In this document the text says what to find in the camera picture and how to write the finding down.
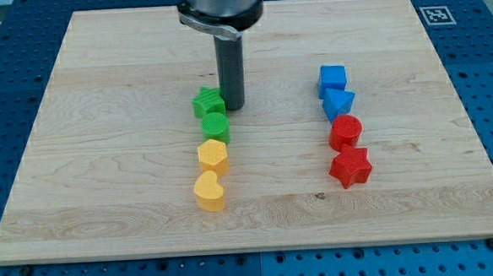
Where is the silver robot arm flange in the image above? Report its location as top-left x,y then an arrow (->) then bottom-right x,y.
177,0 -> 263,41

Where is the green circle block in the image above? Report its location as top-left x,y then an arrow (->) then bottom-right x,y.
200,112 -> 230,144

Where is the green star block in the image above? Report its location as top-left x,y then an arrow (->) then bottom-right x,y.
192,87 -> 226,118

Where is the red circle block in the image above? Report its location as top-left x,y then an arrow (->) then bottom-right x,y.
328,114 -> 363,152

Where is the red star block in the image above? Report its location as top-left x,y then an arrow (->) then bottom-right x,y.
328,144 -> 372,189

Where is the yellow hexagon block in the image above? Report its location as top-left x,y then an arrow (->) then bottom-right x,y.
198,139 -> 230,176

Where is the yellow heart block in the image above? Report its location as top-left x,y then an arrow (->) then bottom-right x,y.
193,170 -> 226,213

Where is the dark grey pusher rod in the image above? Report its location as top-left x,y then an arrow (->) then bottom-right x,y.
214,36 -> 246,111

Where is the blue triangle block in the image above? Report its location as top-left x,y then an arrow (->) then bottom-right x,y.
322,89 -> 355,122

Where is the blue cube block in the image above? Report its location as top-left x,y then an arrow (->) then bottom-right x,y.
318,65 -> 348,100

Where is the light wooden board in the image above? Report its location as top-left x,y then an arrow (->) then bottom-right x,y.
0,0 -> 493,266

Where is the white fiducial marker tag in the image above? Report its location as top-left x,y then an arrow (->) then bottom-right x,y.
420,5 -> 456,26

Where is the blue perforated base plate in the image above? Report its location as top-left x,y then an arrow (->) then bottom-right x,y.
0,0 -> 493,276

